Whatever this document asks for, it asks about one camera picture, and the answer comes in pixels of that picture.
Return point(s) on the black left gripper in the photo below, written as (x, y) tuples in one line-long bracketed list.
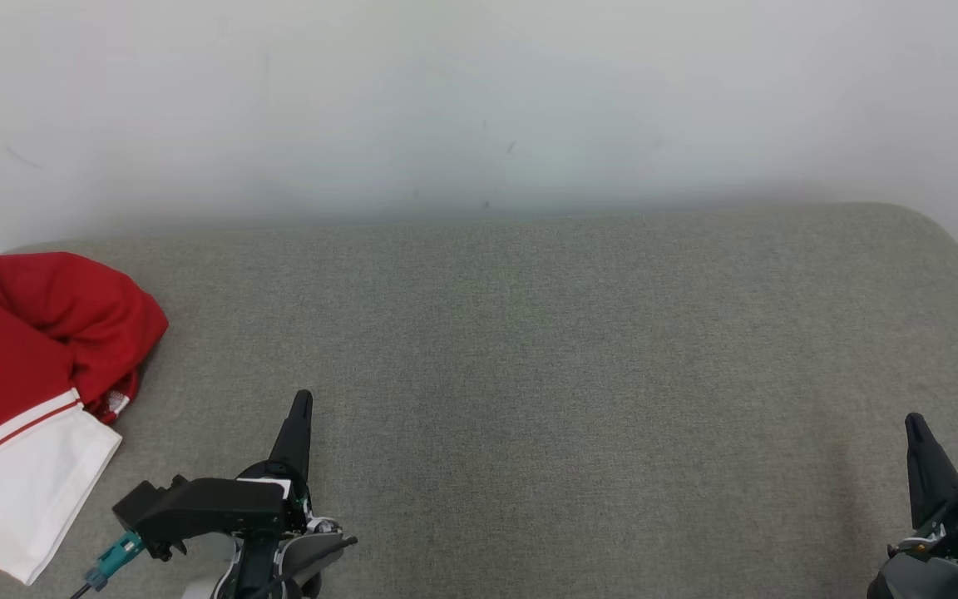
[(300, 503)]

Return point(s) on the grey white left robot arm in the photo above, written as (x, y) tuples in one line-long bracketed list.
[(317, 549)]

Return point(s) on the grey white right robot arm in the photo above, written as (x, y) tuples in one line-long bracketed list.
[(928, 578)]

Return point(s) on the red shirt with white sleeves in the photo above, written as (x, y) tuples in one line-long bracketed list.
[(13, 491)]

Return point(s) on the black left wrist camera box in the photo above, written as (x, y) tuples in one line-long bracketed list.
[(204, 507)]

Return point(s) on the grey fabric sofa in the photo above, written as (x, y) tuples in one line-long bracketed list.
[(529, 374)]

